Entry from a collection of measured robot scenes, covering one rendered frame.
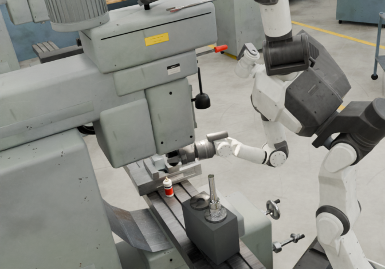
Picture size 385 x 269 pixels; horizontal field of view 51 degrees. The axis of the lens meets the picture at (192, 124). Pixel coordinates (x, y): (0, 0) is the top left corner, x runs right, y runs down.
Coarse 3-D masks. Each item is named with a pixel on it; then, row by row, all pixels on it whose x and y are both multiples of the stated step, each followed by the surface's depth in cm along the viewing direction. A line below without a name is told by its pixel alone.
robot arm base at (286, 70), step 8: (264, 40) 140; (304, 40) 134; (264, 48) 137; (304, 48) 133; (264, 56) 137; (304, 56) 135; (288, 64) 139; (296, 64) 138; (304, 64) 137; (272, 72) 140; (280, 72) 140; (288, 72) 139
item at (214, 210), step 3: (219, 204) 155; (210, 207) 155; (213, 207) 154; (216, 207) 154; (219, 207) 155; (210, 210) 155; (213, 210) 155; (216, 210) 155; (219, 210) 156; (210, 213) 157; (213, 213) 155; (216, 213) 155; (219, 213) 156; (213, 216) 156; (216, 216) 156
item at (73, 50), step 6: (66, 48) 177; (72, 48) 176; (78, 48) 175; (42, 54) 173; (48, 54) 172; (54, 54) 171; (60, 54) 172; (66, 54) 173; (72, 54) 174; (42, 60) 169; (48, 60) 170; (54, 60) 171
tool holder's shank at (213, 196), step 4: (208, 176) 150; (212, 176) 149; (212, 180) 149; (212, 184) 150; (212, 188) 151; (212, 192) 152; (216, 192) 153; (212, 196) 153; (216, 196) 153; (212, 200) 154
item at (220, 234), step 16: (192, 208) 164; (208, 208) 161; (224, 208) 160; (192, 224) 166; (208, 224) 155; (224, 224) 154; (192, 240) 173; (208, 240) 159; (224, 240) 157; (208, 256) 165; (224, 256) 161
